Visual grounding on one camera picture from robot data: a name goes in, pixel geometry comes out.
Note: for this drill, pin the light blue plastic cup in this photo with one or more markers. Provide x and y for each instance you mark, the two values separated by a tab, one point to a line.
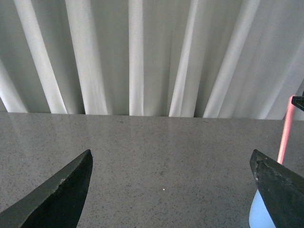
258	215

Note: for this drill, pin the pink chopstick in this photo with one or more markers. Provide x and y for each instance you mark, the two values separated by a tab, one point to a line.
286	130

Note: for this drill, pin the black left gripper right finger tip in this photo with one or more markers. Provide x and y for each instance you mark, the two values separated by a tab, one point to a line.
298	101

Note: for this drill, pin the white pleated curtain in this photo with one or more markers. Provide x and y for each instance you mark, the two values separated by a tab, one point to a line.
176	58

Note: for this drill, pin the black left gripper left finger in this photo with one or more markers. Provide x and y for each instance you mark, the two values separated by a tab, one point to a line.
57	203

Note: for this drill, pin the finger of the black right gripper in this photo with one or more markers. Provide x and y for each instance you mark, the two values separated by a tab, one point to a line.
281	190

